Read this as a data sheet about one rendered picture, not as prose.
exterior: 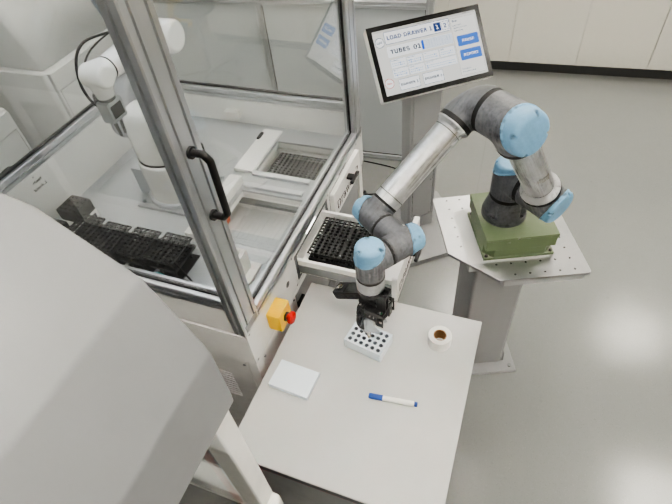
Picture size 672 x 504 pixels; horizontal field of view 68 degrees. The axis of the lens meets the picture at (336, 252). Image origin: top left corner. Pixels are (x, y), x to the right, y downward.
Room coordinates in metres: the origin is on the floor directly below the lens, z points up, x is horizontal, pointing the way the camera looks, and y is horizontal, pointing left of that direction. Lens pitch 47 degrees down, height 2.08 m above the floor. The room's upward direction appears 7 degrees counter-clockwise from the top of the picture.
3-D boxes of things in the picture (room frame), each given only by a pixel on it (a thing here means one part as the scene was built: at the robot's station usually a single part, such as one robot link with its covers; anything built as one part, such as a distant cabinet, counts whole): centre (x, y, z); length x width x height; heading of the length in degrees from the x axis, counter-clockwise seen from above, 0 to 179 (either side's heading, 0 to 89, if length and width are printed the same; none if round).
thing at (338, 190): (1.49, -0.07, 0.87); 0.29 x 0.02 x 0.11; 155
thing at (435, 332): (0.81, -0.28, 0.78); 0.07 x 0.07 x 0.04
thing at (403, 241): (0.88, -0.16, 1.16); 0.11 x 0.11 x 0.08; 27
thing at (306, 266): (1.16, -0.04, 0.86); 0.40 x 0.26 x 0.06; 65
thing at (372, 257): (0.82, -0.08, 1.16); 0.09 x 0.08 x 0.11; 117
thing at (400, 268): (1.07, -0.22, 0.87); 0.29 x 0.02 x 0.11; 155
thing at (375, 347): (0.84, -0.07, 0.78); 0.12 x 0.08 x 0.04; 54
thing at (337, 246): (1.16, -0.04, 0.87); 0.22 x 0.18 x 0.06; 65
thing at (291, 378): (0.74, 0.17, 0.77); 0.13 x 0.09 x 0.02; 61
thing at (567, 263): (1.24, -0.62, 0.70); 0.45 x 0.44 x 0.12; 88
